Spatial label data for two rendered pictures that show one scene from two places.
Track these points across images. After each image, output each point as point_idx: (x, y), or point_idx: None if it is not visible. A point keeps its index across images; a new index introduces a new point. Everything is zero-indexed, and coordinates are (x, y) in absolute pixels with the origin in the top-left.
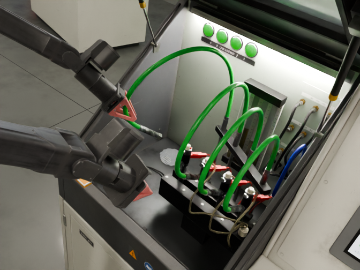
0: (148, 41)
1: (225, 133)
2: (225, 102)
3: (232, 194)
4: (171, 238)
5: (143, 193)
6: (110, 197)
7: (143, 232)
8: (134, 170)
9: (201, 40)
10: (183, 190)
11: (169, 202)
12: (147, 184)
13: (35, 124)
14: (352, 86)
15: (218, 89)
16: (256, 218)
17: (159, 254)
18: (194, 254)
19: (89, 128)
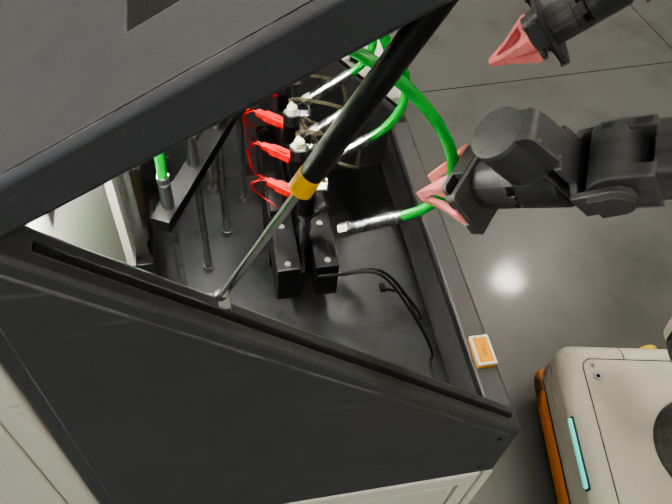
0: (225, 328)
1: (177, 194)
2: (100, 221)
3: (172, 262)
4: (350, 254)
5: (516, 39)
6: (566, 47)
7: (425, 216)
8: (541, 11)
9: (53, 227)
10: (321, 221)
11: (303, 309)
12: (522, 15)
13: None
14: None
15: (93, 229)
16: (186, 207)
17: (422, 180)
18: (335, 217)
19: (452, 391)
